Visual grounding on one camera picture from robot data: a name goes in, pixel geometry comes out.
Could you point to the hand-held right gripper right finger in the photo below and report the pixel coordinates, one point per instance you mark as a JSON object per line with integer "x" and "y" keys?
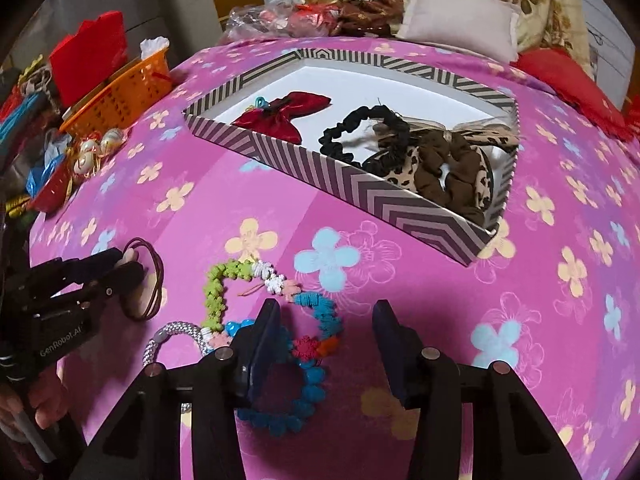
{"x": 387, "y": 355}

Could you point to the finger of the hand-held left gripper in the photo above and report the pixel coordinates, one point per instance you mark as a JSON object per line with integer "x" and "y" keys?
{"x": 112, "y": 282}
{"x": 95, "y": 265}

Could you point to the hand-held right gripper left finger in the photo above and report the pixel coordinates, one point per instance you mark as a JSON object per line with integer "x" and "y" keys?
{"x": 265, "y": 340}

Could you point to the striped gift box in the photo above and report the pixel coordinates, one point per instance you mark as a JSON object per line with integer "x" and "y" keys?
{"x": 400, "y": 210}

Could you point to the brown scrunchie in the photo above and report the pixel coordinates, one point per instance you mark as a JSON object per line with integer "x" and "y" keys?
{"x": 450, "y": 195}

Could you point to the leopard print scrunchie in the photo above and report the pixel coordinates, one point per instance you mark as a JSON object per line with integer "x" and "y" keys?
{"x": 405, "y": 170}

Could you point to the black scrunchie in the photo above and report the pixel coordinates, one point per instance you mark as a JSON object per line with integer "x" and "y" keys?
{"x": 330, "y": 142}

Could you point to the red velvet hair bow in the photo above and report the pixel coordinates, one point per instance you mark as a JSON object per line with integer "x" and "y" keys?
{"x": 280, "y": 115}

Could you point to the leopard bow with sheer ribbon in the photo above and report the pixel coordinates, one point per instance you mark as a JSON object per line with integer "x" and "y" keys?
{"x": 490, "y": 137}

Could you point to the person's left hand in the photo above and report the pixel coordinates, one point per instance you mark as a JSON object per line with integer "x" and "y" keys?
{"x": 47, "y": 400}

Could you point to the small red basket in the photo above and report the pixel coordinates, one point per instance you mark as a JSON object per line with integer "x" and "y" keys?
{"x": 50, "y": 197}

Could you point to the blue ribbon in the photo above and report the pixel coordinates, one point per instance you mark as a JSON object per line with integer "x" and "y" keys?
{"x": 37, "y": 180}

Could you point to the pearl hair accessories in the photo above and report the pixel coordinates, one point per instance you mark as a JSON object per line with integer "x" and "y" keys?
{"x": 112, "y": 140}

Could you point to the pile of colourful hair accessories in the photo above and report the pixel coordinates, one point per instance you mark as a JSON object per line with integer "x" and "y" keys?
{"x": 25, "y": 110}

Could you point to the orange plastic basket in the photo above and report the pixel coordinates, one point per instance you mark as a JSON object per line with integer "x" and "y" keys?
{"x": 125, "y": 95}

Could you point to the red cloth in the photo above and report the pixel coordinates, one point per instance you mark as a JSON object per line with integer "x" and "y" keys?
{"x": 85, "y": 60}

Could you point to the white plastic bag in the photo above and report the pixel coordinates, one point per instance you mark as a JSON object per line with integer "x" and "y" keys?
{"x": 152, "y": 46}

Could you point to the teal hair clip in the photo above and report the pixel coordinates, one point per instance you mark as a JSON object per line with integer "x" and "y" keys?
{"x": 260, "y": 102}

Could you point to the grey cabinet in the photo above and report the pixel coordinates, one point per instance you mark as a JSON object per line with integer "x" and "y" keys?
{"x": 175, "y": 0}

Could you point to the pile of clear plastic bags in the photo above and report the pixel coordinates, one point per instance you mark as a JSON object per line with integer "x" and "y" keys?
{"x": 270, "y": 20}

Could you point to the red ruffled pillow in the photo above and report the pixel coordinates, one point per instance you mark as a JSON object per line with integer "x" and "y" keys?
{"x": 565, "y": 80}

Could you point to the white pillow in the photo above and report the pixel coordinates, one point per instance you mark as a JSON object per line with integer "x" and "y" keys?
{"x": 460, "y": 15}

